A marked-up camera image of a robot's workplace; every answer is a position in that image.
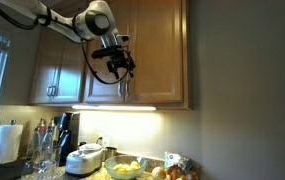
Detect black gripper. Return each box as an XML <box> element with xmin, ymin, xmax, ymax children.
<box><xmin>106</xmin><ymin>49</ymin><xmax>137</xmax><ymax>81</ymax></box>

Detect metal wide door handle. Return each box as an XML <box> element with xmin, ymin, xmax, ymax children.
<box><xmin>124</xmin><ymin>79</ymin><xmax>130</xmax><ymax>103</ymax></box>

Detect narrow wooden cabinet door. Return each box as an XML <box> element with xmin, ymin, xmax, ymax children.
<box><xmin>83</xmin><ymin>0</ymin><xmax>132</xmax><ymax>104</ymax></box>

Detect wide wooden cabinet door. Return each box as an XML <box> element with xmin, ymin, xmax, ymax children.
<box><xmin>127</xmin><ymin>0</ymin><xmax>185</xmax><ymax>104</ymax></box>

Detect under-cabinet strip light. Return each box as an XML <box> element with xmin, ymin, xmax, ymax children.
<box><xmin>71</xmin><ymin>104</ymin><xmax>157</xmax><ymax>112</ymax></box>

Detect pale wooden cabinet door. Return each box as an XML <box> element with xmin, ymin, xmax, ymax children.
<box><xmin>29</xmin><ymin>29</ymin><xmax>64</xmax><ymax>105</ymax></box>
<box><xmin>53</xmin><ymin>39</ymin><xmax>87</xmax><ymax>104</ymax></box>

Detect black coffee maker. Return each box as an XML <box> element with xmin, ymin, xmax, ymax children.
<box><xmin>56</xmin><ymin>111</ymin><xmax>82</xmax><ymax>166</ymax></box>

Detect steel canister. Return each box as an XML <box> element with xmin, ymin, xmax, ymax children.
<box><xmin>103</xmin><ymin>146</ymin><xmax>118</xmax><ymax>161</ymax></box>

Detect dark capped bottle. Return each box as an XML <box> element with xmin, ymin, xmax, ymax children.
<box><xmin>47</xmin><ymin>117</ymin><xmax>57</xmax><ymax>135</ymax></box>

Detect clear glass bowl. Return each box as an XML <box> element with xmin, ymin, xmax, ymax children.
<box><xmin>104</xmin><ymin>155</ymin><xmax>149</xmax><ymax>180</ymax></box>

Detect yellow food pieces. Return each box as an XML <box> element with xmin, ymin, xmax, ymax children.
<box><xmin>113</xmin><ymin>160</ymin><xmax>142</xmax><ymax>173</ymax></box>

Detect white rice cooker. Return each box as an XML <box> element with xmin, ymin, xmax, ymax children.
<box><xmin>64</xmin><ymin>143</ymin><xmax>104</xmax><ymax>178</ymax></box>

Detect red capped bottle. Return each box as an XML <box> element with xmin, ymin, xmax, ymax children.
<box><xmin>36</xmin><ymin>117</ymin><xmax>47</xmax><ymax>141</ymax></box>

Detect plastic bread bag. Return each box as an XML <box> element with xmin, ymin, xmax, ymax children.
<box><xmin>163</xmin><ymin>151</ymin><xmax>193</xmax><ymax>172</ymax></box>

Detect clear plastic bottle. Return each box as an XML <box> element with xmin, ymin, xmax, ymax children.
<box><xmin>41</xmin><ymin>127</ymin><xmax>55</xmax><ymax>160</ymax></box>
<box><xmin>30</xmin><ymin>127</ymin><xmax>43</xmax><ymax>159</ymax></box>

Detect round yellow onion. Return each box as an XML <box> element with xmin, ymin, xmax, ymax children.
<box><xmin>151</xmin><ymin>166</ymin><xmax>168</xmax><ymax>180</ymax></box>

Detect brown baked goods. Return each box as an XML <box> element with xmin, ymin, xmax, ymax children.
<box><xmin>166</xmin><ymin>164</ymin><xmax>200</xmax><ymax>180</ymax></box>

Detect clear drinking glass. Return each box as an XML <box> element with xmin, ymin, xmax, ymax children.
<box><xmin>21</xmin><ymin>161</ymin><xmax>36</xmax><ymax>180</ymax></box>
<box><xmin>32</xmin><ymin>159</ymin><xmax>58</xmax><ymax>180</ymax></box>

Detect white paper towel roll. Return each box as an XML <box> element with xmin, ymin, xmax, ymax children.
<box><xmin>0</xmin><ymin>119</ymin><xmax>24</xmax><ymax>165</ymax></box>

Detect dark counter mat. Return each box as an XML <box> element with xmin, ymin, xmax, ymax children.
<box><xmin>0</xmin><ymin>157</ymin><xmax>29</xmax><ymax>180</ymax></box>

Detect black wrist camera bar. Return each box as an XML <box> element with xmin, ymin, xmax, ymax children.
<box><xmin>91</xmin><ymin>46</ymin><xmax>125</xmax><ymax>60</ymax></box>

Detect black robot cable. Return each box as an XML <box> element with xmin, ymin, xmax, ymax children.
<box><xmin>0</xmin><ymin>0</ymin><xmax>132</xmax><ymax>86</ymax></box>

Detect wooden wall cabinet frame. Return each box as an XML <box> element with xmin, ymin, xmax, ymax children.
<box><xmin>28</xmin><ymin>0</ymin><xmax>192</xmax><ymax>111</ymax></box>

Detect white wall outlet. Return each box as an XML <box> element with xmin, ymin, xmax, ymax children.
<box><xmin>97</xmin><ymin>134</ymin><xmax>112</xmax><ymax>148</ymax></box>

